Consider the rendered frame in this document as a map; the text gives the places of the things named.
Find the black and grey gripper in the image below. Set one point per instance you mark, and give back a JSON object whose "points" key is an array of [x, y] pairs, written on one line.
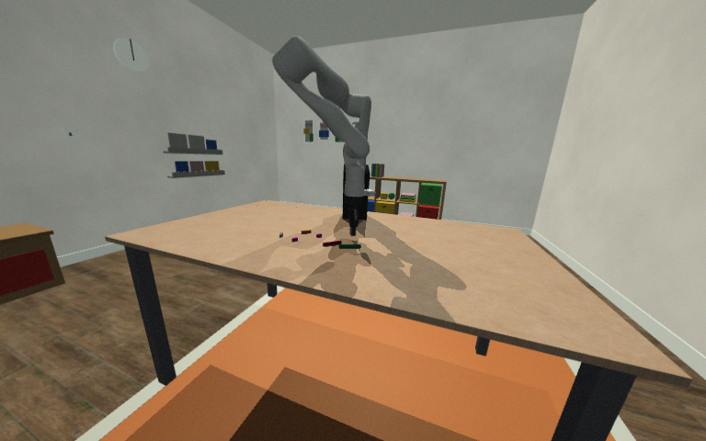
{"points": [[353, 212]]}

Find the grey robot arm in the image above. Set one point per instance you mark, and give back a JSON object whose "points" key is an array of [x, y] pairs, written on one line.
{"points": [[293, 62]]}

